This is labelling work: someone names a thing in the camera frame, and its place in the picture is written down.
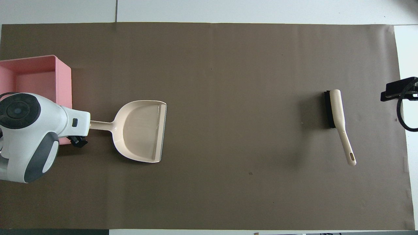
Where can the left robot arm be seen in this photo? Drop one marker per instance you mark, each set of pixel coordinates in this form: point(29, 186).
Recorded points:
point(29, 140)

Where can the pink plastic bin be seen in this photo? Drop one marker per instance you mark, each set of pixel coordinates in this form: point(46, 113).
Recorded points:
point(63, 85)

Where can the beige plastic dustpan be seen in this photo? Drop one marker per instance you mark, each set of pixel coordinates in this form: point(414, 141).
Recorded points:
point(140, 130)

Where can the beige brush with black bristles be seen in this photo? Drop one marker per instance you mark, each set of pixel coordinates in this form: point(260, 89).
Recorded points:
point(338, 107)

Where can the black stand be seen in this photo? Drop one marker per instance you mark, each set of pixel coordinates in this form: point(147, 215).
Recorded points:
point(396, 88)

